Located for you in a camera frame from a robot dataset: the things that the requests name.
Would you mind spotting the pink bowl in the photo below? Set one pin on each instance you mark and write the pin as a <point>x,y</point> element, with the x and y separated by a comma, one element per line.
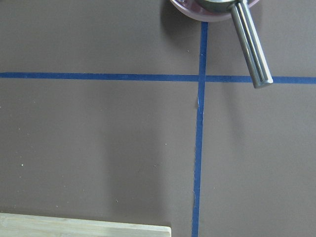
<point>193,10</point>

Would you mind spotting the wooden cutting board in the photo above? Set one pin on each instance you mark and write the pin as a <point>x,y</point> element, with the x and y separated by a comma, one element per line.
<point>18,225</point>

